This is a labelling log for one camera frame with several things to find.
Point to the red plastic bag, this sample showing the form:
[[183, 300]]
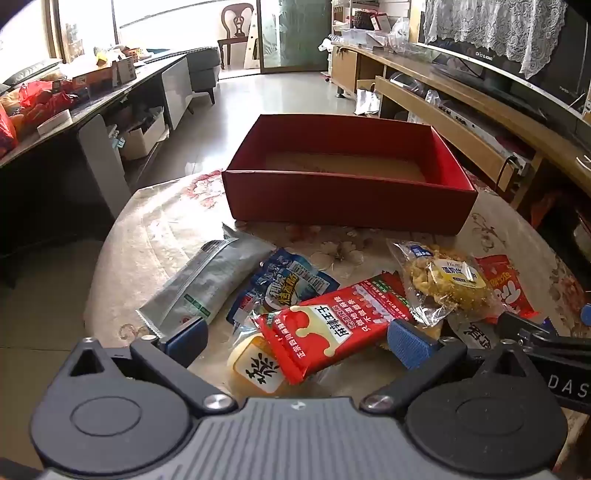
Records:
[[44, 99]]

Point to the blue snack packet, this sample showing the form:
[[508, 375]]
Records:
[[281, 286]]

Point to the grey sofa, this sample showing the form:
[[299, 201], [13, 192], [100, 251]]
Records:
[[203, 69]]

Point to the white packet with black characters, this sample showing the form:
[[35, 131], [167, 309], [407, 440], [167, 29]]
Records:
[[475, 333]]

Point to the clear plastic bag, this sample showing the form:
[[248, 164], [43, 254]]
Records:
[[399, 34]]

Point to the wooden television cabinet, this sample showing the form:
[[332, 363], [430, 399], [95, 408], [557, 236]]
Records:
[[461, 99]]

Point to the red gummy candy packet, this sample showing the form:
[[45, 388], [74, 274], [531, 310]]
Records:
[[508, 288]]

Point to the white lace cloth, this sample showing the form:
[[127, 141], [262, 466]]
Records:
[[485, 23]]

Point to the round yellow steamed cake packet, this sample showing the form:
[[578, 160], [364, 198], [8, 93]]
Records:
[[258, 369]]

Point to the clear packet of crispy cake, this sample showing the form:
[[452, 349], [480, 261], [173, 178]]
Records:
[[443, 281]]

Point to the dark low cabinet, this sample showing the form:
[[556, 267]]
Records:
[[115, 99]]

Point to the wooden chair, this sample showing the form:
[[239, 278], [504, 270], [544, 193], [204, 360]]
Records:
[[238, 18]]

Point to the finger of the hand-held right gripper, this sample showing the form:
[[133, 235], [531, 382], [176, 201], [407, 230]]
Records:
[[524, 330]]

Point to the orange cardboard box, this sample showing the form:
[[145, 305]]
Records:
[[87, 78]]

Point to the silver foil bag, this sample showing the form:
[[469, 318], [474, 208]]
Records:
[[368, 102]]

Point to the grey snack packet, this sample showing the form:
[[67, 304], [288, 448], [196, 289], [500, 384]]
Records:
[[207, 281]]

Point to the glass sliding door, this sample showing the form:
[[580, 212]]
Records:
[[293, 32]]

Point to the white cardboard box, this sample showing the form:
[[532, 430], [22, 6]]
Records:
[[143, 138]]

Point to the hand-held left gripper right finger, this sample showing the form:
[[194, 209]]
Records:
[[408, 342]]

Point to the long red snack packet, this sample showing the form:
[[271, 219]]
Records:
[[323, 332]]

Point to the black television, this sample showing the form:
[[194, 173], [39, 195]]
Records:
[[531, 85]]

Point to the red cardboard box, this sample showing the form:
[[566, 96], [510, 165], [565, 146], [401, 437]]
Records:
[[346, 203]]

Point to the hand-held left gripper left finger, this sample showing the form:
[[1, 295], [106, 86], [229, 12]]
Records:
[[184, 339]]

